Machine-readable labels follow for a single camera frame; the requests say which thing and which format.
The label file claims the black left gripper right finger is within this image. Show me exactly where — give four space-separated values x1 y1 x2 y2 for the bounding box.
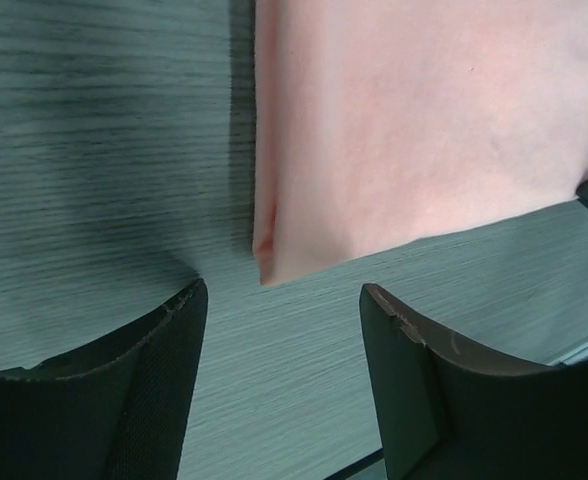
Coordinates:
360 284 588 479

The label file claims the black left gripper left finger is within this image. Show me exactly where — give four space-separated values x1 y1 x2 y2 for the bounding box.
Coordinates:
0 280 208 479

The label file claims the pink t shirt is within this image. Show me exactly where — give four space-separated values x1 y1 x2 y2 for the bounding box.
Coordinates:
253 1 588 285

